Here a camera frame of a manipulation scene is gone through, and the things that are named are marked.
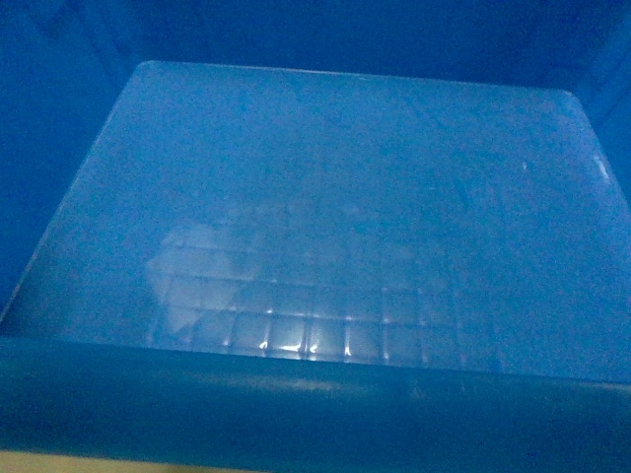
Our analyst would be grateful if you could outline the large blue plastic crate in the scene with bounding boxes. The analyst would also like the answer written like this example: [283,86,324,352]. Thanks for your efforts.
[1,1,630,472]

